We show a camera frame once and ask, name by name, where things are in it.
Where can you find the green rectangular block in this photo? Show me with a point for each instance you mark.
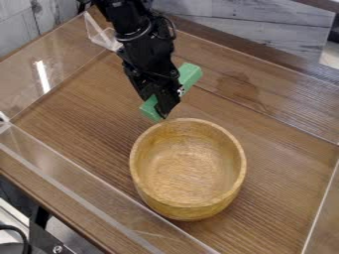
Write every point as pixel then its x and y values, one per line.
pixel 189 75

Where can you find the clear acrylic tray wall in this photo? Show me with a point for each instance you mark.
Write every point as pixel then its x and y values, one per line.
pixel 72 120

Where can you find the brown wooden bowl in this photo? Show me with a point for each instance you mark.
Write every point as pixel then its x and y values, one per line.
pixel 188 167

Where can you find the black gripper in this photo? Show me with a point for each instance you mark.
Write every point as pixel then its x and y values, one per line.
pixel 146 64

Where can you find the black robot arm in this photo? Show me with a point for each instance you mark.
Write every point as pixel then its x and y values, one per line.
pixel 129 15

